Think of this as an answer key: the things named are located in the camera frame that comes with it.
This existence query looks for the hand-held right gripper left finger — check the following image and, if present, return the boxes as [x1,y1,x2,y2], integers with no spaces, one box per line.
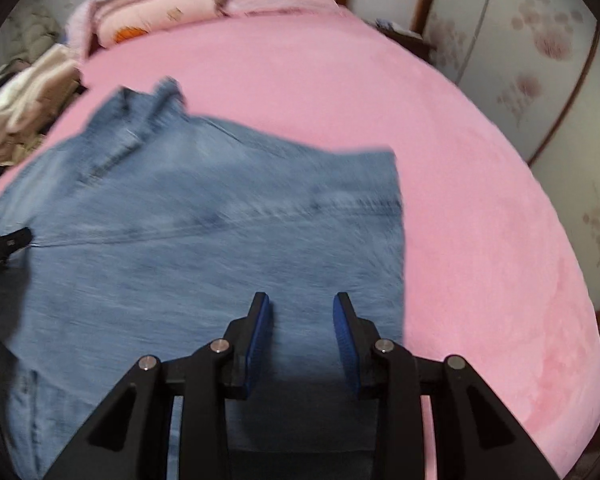
[45,291,272,480]

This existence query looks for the pink folded quilt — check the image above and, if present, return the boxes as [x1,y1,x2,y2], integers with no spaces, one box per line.
[87,0,231,56]

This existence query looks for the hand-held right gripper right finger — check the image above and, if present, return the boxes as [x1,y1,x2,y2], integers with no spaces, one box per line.
[333,291,561,480]

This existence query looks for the blue denim jeans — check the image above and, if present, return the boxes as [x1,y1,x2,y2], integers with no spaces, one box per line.
[0,77,406,480]

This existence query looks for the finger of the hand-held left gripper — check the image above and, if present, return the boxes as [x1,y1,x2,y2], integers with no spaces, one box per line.
[0,227,33,276]

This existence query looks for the grey-green puffer jacket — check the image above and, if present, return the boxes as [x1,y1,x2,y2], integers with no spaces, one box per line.
[10,7,63,61]

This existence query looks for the floral sliding wardrobe doors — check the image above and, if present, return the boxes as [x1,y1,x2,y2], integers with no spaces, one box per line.
[412,0,600,311]

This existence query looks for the dark wooden nightstand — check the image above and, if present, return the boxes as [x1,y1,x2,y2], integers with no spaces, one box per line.
[375,17,437,64]

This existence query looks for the beige knit folded sweater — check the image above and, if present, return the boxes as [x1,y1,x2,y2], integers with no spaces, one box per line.
[0,120,46,171]

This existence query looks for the white fleece folded garment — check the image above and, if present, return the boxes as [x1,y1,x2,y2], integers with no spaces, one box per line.
[0,42,83,136]

